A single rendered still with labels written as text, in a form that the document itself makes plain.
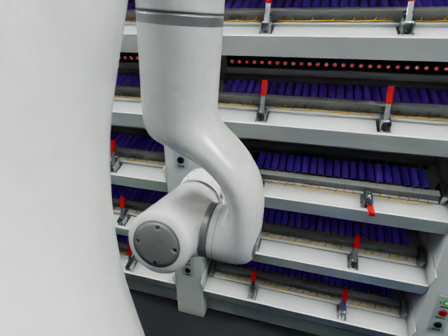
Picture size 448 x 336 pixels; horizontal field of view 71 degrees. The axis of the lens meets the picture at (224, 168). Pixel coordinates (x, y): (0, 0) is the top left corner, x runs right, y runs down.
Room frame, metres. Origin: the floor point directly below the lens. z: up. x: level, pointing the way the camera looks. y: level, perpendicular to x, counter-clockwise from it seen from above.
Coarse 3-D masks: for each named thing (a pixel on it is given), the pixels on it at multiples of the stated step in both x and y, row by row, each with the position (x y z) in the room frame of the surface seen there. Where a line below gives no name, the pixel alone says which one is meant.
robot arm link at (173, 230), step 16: (176, 192) 0.39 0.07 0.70; (192, 192) 0.39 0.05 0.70; (208, 192) 0.41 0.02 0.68; (160, 208) 0.32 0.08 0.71; (176, 208) 0.33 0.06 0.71; (192, 208) 0.35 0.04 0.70; (208, 208) 0.35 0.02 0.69; (144, 224) 0.31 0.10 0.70; (160, 224) 0.31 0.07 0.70; (176, 224) 0.30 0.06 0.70; (192, 224) 0.32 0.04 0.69; (208, 224) 0.33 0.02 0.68; (144, 240) 0.31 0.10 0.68; (160, 240) 0.30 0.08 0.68; (176, 240) 0.30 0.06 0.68; (192, 240) 0.30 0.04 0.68; (144, 256) 0.30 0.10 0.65; (160, 256) 0.30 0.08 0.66; (176, 256) 0.29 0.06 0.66; (192, 256) 0.32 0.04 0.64; (160, 272) 0.30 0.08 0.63
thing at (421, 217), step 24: (312, 144) 0.84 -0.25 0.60; (408, 168) 0.75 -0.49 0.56; (432, 168) 0.74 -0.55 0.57; (264, 192) 0.71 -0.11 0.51; (288, 192) 0.71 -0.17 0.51; (312, 192) 0.70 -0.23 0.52; (336, 216) 0.66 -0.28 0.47; (360, 216) 0.64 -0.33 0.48; (384, 216) 0.62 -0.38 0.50; (408, 216) 0.61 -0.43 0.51; (432, 216) 0.60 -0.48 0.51
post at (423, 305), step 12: (432, 240) 0.65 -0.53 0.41; (444, 240) 0.59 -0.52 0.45; (432, 252) 0.63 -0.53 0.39; (444, 252) 0.58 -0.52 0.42; (444, 264) 0.58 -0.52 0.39; (444, 276) 0.58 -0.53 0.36; (432, 288) 0.58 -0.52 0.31; (444, 288) 0.57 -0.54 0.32; (420, 300) 0.60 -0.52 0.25; (432, 300) 0.58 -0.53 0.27; (420, 312) 0.58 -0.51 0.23; (432, 312) 0.57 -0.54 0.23; (420, 324) 0.58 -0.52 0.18
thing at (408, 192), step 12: (276, 180) 0.74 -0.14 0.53; (288, 180) 0.73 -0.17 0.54; (300, 180) 0.72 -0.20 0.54; (312, 180) 0.71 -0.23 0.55; (324, 180) 0.71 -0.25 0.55; (336, 180) 0.71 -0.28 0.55; (348, 180) 0.70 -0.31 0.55; (336, 192) 0.68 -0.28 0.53; (372, 192) 0.68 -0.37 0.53; (384, 192) 0.67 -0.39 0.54; (396, 192) 0.66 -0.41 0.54; (408, 192) 0.65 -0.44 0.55; (420, 192) 0.65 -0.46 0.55; (432, 192) 0.64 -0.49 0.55
